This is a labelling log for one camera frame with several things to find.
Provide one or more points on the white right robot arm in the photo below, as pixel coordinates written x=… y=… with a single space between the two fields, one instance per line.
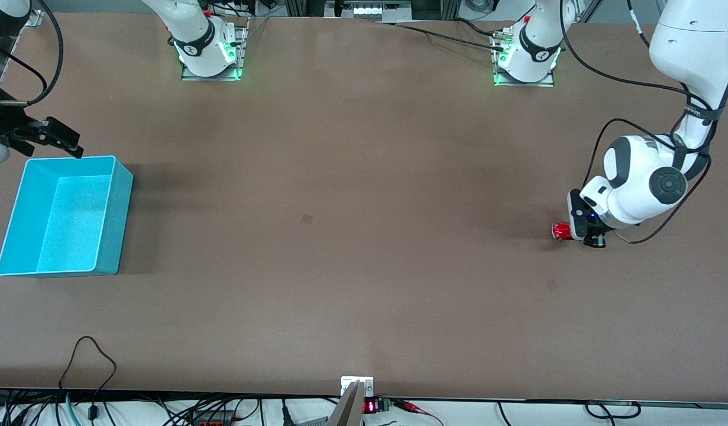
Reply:
x=195 y=41

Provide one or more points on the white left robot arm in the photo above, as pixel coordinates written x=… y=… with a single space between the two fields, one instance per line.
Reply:
x=689 y=53

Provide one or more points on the blue plastic box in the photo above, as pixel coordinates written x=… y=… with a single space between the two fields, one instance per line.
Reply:
x=68 y=225

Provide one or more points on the grey camera mount bar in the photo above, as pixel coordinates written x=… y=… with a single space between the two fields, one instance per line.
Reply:
x=347 y=411

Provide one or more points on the black device with lit panel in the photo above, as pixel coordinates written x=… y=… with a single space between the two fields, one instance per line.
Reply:
x=369 y=10

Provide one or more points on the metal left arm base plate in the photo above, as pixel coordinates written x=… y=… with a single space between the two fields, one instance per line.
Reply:
x=547 y=81

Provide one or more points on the grey power strip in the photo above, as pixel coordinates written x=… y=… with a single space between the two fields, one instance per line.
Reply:
x=213 y=418

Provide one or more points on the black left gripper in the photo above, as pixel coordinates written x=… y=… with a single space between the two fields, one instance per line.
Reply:
x=594 y=238

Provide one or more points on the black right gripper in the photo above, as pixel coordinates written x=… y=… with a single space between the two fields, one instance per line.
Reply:
x=4 y=123

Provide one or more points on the white metal bracket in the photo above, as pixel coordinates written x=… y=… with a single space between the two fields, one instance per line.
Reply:
x=349 y=383

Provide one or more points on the red digit display module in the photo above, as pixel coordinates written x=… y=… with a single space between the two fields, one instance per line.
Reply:
x=370 y=406

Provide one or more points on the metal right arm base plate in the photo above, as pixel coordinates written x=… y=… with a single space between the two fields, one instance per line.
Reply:
x=240 y=53

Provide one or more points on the red beetle toy car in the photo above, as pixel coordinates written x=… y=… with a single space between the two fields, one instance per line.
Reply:
x=560 y=231

